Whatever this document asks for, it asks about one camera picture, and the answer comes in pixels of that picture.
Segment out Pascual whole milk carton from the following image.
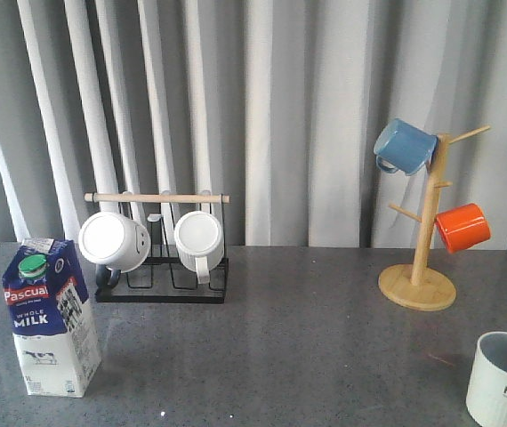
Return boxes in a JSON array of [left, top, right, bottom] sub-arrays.
[[2, 238, 101, 398]]

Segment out white ribbed HOME mug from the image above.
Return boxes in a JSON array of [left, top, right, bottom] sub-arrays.
[[465, 331, 507, 426]]

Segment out white ribbed hanging mug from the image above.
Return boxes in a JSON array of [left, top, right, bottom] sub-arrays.
[[174, 211, 223, 284]]

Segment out grey pleated curtain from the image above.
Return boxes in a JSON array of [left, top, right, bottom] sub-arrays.
[[0, 1, 507, 249]]

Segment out white smiley face mug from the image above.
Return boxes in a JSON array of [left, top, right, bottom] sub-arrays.
[[78, 212, 151, 272]]

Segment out blue enamel mug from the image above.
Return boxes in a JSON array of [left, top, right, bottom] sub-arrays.
[[374, 118, 438, 176]]

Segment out wooden mug tree stand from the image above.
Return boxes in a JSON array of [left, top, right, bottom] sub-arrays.
[[378, 125, 491, 311]]

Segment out orange enamel mug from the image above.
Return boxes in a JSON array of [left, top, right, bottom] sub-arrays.
[[435, 203, 491, 254]]

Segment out black wire mug rack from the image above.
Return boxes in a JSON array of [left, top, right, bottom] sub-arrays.
[[84, 191, 229, 304]]

